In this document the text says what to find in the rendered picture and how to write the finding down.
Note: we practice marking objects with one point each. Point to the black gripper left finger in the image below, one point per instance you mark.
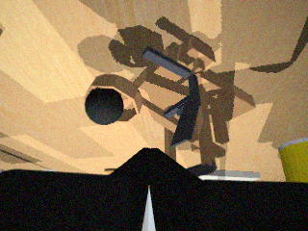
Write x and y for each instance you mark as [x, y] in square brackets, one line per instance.
[36, 200]

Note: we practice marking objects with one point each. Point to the black ball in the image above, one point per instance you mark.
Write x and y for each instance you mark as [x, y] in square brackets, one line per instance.
[104, 106]

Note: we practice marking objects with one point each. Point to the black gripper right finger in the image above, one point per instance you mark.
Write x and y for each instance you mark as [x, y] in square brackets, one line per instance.
[182, 201]

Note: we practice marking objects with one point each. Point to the yellow mug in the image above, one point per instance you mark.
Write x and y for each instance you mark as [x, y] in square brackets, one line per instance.
[294, 160]

